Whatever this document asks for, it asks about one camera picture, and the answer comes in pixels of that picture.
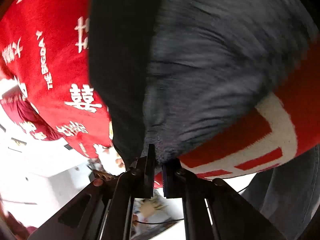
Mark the red blanket with white characters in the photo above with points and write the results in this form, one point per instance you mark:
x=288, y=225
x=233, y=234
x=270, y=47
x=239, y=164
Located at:
x=45, y=47

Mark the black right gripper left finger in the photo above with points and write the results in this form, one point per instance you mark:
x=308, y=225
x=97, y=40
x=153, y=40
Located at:
x=103, y=209

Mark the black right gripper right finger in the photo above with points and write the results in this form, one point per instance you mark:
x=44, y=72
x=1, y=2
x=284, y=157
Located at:
x=212, y=209

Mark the black grey-waistband pants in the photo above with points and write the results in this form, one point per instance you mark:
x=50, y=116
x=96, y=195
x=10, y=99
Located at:
x=229, y=87

